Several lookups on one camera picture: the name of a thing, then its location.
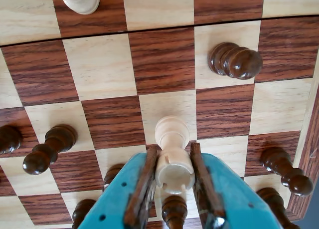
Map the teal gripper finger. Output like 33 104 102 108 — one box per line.
190 142 278 229
79 146 159 229

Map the dark wooden knight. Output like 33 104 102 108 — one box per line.
102 163 125 192

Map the dark wooden king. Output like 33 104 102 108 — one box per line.
71 198 97 229

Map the dark wooden rook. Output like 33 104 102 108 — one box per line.
256 187 301 229

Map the dark wooden bishop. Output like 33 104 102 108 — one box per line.
161 194 188 229

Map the dark wooden pawn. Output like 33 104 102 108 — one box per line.
22 124 78 176
0 125 23 156
260 146 314 198
208 41 264 80

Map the dark grey mat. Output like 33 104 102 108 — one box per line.
305 186 319 229

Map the wooden folding chessboard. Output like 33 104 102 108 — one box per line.
0 0 319 229

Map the light wooden pawn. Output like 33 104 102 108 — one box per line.
49 0 101 15

